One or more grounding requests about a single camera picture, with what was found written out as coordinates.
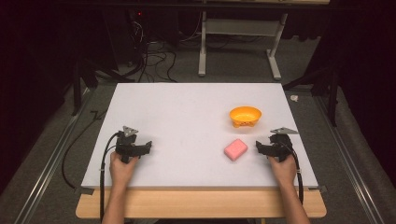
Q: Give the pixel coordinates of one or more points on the metal floor rail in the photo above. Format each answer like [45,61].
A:
[348,161]
[46,168]

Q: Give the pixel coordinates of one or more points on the pink soap bar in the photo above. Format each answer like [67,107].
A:
[236,149]

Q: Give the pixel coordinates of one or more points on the orange soap dish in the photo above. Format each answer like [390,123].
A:
[245,116]

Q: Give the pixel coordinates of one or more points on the person's right hand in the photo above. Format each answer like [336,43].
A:
[284,170]

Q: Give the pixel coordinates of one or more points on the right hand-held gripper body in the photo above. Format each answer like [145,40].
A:
[278,143]

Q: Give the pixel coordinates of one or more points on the wooden table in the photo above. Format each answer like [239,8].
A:
[199,203]

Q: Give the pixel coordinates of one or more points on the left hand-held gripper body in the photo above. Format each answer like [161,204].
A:
[127,143]

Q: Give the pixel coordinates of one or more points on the black metal stand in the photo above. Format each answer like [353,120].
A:
[320,84]
[88,81]

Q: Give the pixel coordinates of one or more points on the crumpled white paper scrap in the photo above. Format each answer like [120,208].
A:
[294,98]

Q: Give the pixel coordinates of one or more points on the person's left hand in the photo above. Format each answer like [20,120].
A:
[121,169]

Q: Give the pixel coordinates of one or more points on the white metal stand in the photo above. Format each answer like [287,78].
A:
[239,40]

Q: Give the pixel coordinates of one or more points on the white board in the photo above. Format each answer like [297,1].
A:
[193,137]

